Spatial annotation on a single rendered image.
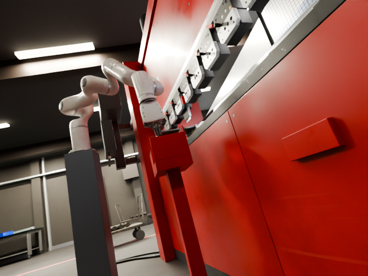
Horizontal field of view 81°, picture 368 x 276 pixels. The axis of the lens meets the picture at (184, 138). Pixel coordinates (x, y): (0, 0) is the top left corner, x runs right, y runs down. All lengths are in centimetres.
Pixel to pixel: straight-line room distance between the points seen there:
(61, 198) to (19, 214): 148
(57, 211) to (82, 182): 822
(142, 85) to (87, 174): 75
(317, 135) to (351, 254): 30
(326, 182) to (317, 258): 23
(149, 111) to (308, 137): 66
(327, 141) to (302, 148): 7
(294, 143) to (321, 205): 18
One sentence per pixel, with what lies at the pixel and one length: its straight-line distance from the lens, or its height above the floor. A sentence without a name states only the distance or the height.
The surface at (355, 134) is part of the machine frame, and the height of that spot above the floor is 56.
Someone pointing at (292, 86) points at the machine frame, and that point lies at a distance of 68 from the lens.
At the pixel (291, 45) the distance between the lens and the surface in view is 69.
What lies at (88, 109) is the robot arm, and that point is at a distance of 177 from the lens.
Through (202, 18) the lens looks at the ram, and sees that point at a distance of 136.
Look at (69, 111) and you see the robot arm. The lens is 172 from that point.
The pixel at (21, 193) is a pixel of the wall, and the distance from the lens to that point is 1037.
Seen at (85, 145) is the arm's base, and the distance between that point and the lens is 163.
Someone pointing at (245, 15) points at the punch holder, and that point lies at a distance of 113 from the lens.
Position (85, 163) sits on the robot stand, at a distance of 155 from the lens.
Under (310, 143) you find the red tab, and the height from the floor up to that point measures 58.
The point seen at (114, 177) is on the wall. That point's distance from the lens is 924.
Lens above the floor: 53
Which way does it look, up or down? 15 degrees up
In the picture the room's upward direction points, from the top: 15 degrees counter-clockwise
